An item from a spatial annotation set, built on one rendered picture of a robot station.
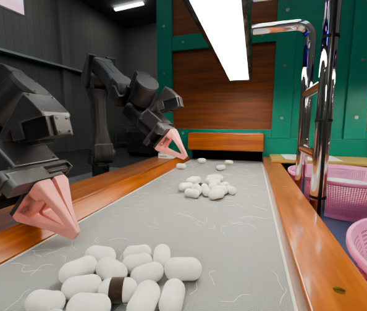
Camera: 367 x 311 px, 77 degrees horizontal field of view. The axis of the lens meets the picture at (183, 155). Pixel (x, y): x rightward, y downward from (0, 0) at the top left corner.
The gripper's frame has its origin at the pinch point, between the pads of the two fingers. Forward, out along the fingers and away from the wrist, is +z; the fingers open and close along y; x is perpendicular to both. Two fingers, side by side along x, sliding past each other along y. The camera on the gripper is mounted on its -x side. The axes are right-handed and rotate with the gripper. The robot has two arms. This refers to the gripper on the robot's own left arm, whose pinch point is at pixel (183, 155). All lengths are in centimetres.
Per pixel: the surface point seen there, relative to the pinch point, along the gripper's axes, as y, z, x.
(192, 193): -11.4, 8.2, 1.3
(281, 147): 43, 22, -17
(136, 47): 925, -611, 53
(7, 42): 418, -609, 225
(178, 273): -36.9, 12.2, -2.2
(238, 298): -36.9, 17.2, -4.8
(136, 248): -34.7, 7.6, 1.2
